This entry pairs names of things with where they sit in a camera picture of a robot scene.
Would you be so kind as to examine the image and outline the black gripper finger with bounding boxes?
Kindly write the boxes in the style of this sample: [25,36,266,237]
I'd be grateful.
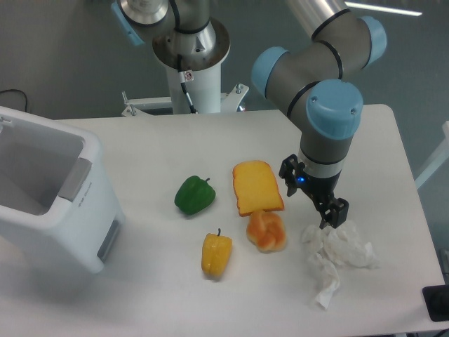
[279,154,304,197]
[319,197,349,229]

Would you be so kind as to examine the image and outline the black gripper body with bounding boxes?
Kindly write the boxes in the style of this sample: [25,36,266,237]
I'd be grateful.
[295,168,340,210]

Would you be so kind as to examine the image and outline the white trash can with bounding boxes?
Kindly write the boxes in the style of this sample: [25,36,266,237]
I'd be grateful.
[1,107,125,273]

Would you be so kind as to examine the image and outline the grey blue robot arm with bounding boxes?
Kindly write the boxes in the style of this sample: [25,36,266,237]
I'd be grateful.
[112,1,387,227]

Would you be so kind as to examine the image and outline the crumpled white tissue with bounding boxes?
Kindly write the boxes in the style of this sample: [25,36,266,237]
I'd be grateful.
[301,220,379,310]

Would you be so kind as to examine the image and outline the toast bread slice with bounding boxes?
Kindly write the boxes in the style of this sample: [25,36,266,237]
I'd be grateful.
[232,160,284,217]

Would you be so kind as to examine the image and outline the orange knotted bread roll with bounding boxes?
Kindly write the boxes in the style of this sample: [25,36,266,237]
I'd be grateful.
[246,210,287,252]

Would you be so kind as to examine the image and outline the green bell pepper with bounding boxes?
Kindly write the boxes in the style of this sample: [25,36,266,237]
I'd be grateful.
[174,176,216,216]

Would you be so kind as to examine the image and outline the yellow bell pepper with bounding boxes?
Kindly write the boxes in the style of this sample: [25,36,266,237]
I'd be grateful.
[201,228,233,279]

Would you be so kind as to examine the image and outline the black device at edge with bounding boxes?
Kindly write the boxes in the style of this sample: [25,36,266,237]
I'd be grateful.
[422,284,448,322]

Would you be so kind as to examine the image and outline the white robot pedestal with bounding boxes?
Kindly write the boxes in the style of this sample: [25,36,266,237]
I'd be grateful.
[122,65,249,117]

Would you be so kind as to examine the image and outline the white frame at right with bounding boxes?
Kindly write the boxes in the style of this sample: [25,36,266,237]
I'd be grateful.
[415,121,448,189]

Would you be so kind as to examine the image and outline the black cable on pedestal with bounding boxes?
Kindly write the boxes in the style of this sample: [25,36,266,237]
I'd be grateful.
[176,54,199,114]

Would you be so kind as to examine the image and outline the black floor cable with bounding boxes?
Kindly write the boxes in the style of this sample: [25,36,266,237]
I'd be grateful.
[0,88,28,110]

